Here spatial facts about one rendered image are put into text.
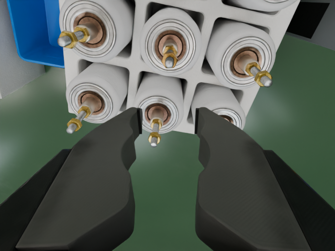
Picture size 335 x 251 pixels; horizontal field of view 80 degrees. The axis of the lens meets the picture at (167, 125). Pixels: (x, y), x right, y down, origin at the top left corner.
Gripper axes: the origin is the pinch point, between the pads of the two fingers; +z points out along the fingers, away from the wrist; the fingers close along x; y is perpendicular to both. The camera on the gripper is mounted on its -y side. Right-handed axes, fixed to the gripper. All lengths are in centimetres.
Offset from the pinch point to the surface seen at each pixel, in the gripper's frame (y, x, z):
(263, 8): -4.1, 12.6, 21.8
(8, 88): 11.1, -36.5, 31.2
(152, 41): -0.2, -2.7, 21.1
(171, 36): -0.7, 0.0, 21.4
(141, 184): 60, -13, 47
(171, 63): 0.7, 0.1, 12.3
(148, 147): 40, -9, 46
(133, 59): 4.2, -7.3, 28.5
